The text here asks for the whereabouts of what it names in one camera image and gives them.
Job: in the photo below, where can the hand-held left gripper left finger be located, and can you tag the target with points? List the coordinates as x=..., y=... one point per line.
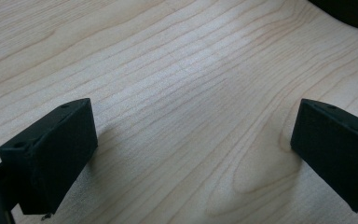
x=56, y=155

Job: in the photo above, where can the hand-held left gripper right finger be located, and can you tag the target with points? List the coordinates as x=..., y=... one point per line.
x=332, y=155

